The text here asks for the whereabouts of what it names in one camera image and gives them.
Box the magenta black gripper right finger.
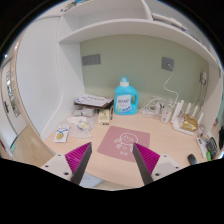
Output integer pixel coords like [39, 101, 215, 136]
[133, 143, 160, 185]

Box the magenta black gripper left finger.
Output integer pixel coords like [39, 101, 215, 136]
[65, 143, 92, 185]

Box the pink mouse pad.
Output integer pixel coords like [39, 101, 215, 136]
[97, 126, 150, 162]

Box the black computer mouse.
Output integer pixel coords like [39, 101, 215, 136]
[187, 154, 197, 165]

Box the white yellow packet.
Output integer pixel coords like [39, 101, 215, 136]
[54, 124, 70, 143]

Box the clear plastic bag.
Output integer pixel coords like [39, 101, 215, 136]
[67, 116, 93, 139]

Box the white small bottle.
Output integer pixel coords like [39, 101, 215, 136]
[161, 107, 172, 123]

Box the yellow small box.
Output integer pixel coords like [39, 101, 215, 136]
[98, 109, 110, 125]

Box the black pen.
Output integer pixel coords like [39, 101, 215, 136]
[110, 107, 114, 120]

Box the gold wrapped object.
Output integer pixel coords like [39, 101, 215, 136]
[181, 114, 198, 132]

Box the blue detergent bottle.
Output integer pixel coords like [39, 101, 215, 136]
[114, 76, 139, 115]

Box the white shelf unit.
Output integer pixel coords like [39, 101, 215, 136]
[16, 0, 223, 139]

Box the white cable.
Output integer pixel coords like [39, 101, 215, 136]
[162, 65, 180, 101]

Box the grey wall socket right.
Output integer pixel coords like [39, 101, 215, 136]
[162, 57, 174, 71]

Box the grey wall socket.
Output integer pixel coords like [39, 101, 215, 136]
[82, 54, 101, 66]
[162, 57, 174, 71]

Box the grey wall socket left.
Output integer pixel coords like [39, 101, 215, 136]
[82, 54, 101, 66]

